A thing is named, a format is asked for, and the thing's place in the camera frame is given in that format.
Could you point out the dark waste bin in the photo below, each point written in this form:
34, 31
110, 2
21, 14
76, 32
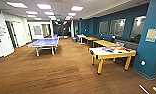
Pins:
74, 39

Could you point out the small white table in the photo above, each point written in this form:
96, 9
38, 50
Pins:
81, 36

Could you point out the yellow air hockey table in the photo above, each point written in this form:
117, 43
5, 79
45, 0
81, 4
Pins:
100, 55

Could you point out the interior glass window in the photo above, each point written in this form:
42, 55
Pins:
117, 27
138, 27
103, 27

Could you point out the ceiling light panel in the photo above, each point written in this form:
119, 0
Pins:
70, 15
17, 4
44, 6
77, 8
49, 13
31, 12

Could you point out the blue ping pong table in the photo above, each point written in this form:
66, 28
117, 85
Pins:
44, 42

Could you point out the orange bowl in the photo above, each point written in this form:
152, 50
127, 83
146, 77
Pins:
124, 49

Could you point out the framed glass wall panel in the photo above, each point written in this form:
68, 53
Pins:
37, 30

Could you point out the white wall outlet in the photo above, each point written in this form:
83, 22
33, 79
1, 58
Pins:
143, 62

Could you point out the pale framed wall sign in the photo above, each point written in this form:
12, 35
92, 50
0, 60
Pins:
152, 35

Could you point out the paper notice on wall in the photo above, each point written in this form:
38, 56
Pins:
1, 31

